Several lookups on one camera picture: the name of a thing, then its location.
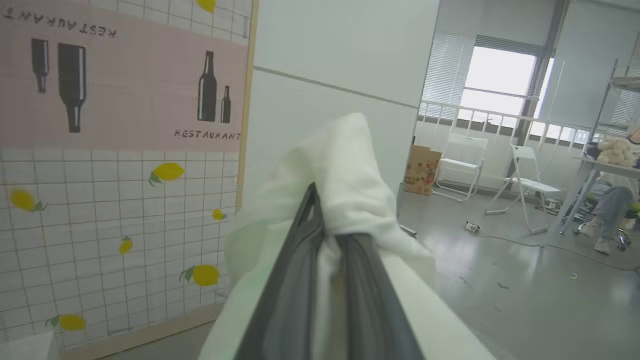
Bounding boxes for lemon wallpaper partition panel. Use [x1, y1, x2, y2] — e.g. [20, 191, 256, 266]
[0, 0, 260, 360]

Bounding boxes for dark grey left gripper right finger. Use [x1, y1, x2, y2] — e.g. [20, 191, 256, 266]
[335, 232, 426, 360]

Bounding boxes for white box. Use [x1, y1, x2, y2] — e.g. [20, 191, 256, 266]
[0, 330, 63, 360]

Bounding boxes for beige plush toy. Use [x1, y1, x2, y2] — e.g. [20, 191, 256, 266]
[596, 136, 635, 167]

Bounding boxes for brown cardboard box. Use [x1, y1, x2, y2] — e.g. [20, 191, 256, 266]
[404, 145, 443, 196]

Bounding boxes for white window blinds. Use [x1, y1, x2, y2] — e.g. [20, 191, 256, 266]
[420, 0, 640, 131]

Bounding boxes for seated person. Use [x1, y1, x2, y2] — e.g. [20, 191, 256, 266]
[580, 127, 640, 256]

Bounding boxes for thin floor cable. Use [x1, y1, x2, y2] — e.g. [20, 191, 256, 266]
[475, 227, 640, 273]

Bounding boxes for white folding chair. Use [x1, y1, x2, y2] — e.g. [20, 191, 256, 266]
[485, 144, 562, 235]
[432, 132, 489, 203]

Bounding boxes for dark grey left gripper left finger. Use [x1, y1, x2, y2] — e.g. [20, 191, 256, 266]
[234, 182, 326, 360]

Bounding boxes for white railing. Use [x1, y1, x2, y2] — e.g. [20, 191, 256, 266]
[417, 100, 596, 151]

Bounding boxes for white table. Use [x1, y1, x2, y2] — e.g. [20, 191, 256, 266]
[552, 156, 640, 236]

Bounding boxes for metal shelf rack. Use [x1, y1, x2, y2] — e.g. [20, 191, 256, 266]
[592, 32, 640, 146]

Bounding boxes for white t-shirt with black sleeves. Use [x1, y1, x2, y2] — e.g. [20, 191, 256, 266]
[199, 112, 501, 360]

